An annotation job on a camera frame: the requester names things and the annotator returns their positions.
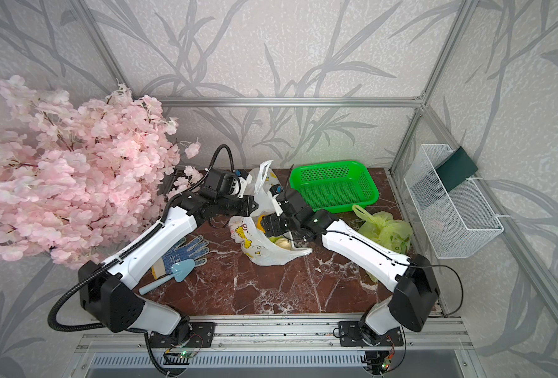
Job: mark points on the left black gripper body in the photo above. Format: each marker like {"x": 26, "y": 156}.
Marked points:
{"x": 232, "y": 205}

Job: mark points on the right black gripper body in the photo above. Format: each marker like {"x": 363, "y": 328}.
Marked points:
{"x": 291, "y": 224}

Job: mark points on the white printed plastic bag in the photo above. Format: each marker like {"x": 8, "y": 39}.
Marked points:
{"x": 261, "y": 249}

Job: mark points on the light green plastic bag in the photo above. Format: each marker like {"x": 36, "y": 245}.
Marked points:
{"x": 384, "y": 230}

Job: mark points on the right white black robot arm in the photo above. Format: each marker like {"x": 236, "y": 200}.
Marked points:
{"x": 411, "y": 280}

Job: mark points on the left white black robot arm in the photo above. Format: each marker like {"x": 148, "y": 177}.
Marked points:
{"x": 106, "y": 290}

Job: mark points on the orange pear upper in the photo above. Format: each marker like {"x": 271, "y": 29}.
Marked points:
{"x": 258, "y": 223}

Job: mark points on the cream pear top centre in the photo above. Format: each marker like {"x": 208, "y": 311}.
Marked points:
{"x": 283, "y": 243}

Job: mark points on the green plastic basket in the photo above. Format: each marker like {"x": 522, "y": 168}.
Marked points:
{"x": 335, "y": 186}

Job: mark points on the light blue spatula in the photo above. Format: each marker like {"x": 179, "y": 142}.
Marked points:
{"x": 179, "y": 271}

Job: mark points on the pink artificial blossom tree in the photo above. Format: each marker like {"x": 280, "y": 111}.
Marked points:
{"x": 84, "y": 177}

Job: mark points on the dark green card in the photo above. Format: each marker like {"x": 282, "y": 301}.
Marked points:
{"x": 455, "y": 169}

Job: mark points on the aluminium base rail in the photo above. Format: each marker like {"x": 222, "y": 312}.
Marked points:
{"x": 316, "y": 341}

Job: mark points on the white wire mesh basket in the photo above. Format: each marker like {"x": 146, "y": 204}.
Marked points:
{"x": 458, "y": 222}

